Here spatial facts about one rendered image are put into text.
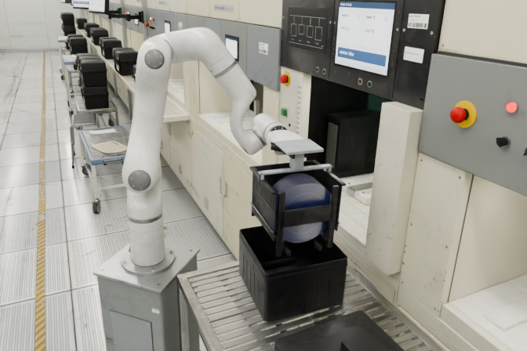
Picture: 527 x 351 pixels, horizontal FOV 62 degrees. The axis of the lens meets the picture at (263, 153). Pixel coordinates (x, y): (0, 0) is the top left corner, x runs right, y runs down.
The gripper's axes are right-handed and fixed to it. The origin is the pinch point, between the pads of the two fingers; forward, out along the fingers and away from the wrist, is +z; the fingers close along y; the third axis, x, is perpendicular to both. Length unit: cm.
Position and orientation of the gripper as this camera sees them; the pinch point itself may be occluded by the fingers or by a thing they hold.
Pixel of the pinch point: (297, 151)
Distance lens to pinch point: 131.8
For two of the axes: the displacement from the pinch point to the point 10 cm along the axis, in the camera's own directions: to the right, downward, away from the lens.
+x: 0.3, -9.4, -3.3
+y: -9.4, 0.9, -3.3
